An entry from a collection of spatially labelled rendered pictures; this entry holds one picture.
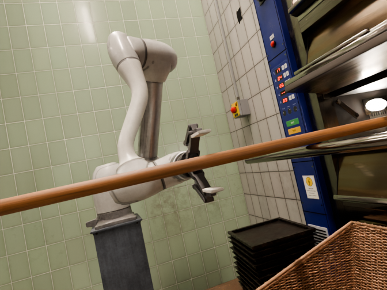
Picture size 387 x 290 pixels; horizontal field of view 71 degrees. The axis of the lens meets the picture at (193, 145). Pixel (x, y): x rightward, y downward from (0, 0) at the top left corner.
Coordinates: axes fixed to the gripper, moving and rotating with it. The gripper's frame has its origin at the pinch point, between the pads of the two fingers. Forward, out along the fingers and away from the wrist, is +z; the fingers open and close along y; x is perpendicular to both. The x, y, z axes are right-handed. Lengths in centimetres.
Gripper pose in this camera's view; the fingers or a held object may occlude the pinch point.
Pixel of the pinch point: (209, 160)
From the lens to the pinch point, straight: 62.0
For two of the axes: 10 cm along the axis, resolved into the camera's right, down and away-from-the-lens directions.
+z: 2.7, -1.2, -9.6
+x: -9.4, 1.8, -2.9
